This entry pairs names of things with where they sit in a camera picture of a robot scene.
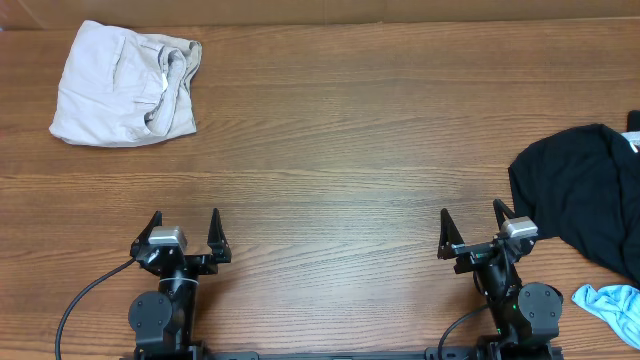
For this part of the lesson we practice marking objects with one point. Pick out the grey garment with white band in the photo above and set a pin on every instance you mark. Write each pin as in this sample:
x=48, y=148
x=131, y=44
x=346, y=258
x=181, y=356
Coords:
x=634, y=140

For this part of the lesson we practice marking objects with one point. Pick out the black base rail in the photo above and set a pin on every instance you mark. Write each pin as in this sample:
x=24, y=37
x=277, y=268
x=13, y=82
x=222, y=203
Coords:
x=340, y=355

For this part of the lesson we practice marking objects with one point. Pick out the beige folded shorts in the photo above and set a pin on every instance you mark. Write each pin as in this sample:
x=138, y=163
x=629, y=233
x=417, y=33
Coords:
x=120, y=88

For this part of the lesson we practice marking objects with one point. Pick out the black t-shirt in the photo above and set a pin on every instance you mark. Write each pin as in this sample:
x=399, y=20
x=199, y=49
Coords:
x=582, y=186

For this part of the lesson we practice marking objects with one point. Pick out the light blue crumpled garment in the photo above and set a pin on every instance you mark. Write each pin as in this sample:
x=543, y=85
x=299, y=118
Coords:
x=616, y=305

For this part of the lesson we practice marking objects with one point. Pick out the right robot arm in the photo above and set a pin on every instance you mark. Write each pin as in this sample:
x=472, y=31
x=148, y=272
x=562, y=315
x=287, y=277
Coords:
x=526, y=316

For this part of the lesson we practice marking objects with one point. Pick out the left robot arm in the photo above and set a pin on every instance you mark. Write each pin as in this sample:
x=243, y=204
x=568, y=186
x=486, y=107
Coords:
x=163, y=320

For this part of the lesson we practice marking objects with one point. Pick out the black cloth at table edge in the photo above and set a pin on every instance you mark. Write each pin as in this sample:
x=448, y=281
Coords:
x=633, y=121

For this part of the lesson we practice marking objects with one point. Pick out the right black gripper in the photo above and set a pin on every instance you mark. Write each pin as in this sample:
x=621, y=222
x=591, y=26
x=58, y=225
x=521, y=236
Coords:
x=451, y=245

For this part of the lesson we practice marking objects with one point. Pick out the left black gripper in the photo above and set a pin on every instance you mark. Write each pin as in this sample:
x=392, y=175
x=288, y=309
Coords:
x=216, y=242

